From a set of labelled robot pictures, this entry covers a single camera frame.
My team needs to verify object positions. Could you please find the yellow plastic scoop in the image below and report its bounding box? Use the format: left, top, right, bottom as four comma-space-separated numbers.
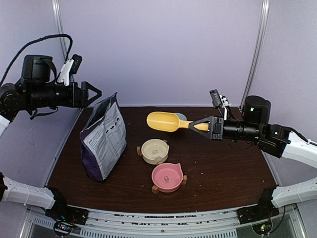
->
146, 111, 210, 133

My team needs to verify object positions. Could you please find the purple puppy food bag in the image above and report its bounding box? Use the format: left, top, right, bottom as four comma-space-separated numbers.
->
80, 93, 127, 182

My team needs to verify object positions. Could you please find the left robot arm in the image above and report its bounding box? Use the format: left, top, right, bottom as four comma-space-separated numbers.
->
0, 55, 102, 220

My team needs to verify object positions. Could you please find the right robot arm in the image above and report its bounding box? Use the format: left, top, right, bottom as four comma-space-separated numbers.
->
189, 95, 317, 167

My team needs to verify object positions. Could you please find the cream pet bowl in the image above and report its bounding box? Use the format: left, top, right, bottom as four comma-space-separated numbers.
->
136, 139, 169, 165

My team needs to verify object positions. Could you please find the pink pet bowl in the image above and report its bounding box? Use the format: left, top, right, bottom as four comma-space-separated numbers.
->
151, 163, 186, 193

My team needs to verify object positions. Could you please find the light blue ceramic bowl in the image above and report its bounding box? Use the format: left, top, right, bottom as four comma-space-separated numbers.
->
174, 113, 187, 121

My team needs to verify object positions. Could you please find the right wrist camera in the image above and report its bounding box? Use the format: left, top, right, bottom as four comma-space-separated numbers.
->
209, 89, 231, 120

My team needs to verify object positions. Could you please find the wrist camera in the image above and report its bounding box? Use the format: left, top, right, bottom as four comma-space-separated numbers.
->
209, 89, 231, 120
56, 54, 82, 86

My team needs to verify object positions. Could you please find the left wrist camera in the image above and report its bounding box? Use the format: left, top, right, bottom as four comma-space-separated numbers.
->
56, 54, 82, 86

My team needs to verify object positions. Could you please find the left black cable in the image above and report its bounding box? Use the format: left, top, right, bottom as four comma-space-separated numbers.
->
0, 34, 74, 86

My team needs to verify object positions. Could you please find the left aluminium frame post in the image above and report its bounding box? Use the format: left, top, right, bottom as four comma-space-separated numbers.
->
52, 0, 83, 111

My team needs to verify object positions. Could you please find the aluminium frame post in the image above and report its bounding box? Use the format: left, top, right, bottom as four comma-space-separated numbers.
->
52, 0, 83, 111
239, 0, 270, 110

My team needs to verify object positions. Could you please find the aluminium front rail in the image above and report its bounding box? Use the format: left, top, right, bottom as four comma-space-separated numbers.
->
26, 195, 302, 238

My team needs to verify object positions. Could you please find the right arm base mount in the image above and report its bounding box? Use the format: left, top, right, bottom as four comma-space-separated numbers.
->
236, 187, 286, 238

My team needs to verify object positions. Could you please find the right aluminium frame post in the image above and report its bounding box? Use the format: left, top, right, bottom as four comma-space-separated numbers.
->
239, 0, 270, 110

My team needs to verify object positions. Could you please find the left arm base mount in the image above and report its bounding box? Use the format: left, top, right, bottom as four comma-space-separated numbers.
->
44, 187, 89, 238

